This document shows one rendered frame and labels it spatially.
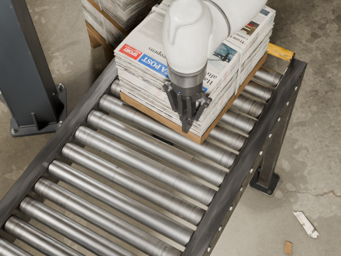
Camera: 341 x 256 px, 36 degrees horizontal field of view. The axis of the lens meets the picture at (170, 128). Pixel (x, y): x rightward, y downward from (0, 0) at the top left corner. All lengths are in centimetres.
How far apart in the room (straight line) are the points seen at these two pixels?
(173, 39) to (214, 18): 10
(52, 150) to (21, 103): 90
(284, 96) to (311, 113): 98
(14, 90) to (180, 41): 137
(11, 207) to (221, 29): 75
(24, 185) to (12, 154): 103
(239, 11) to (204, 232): 58
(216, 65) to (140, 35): 22
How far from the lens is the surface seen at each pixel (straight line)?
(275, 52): 170
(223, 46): 141
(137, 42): 142
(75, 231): 142
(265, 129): 154
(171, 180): 145
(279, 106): 159
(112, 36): 247
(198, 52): 109
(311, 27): 293
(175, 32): 106
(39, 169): 152
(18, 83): 230
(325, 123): 257
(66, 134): 156
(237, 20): 115
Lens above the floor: 210
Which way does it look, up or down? 58 degrees down
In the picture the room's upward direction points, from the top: 3 degrees counter-clockwise
